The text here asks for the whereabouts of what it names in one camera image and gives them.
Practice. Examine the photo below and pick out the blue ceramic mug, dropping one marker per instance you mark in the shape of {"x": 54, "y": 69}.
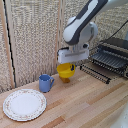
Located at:
{"x": 44, "y": 82}

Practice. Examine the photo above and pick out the beige woven folding screen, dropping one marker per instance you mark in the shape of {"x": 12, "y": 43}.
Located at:
{"x": 33, "y": 36}

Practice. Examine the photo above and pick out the white floral-rim plate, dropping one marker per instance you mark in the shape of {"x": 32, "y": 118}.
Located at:
{"x": 24, "y": 104}

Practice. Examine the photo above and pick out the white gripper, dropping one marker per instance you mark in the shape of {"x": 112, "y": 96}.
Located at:
{"x": 73, "y": 53}

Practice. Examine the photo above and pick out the black dish drying rack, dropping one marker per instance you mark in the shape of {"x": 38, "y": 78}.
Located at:
{"x": 111, "y": 56}

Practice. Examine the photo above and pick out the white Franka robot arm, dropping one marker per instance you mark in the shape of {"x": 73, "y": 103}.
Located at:
{"x": 81, "y": 23}

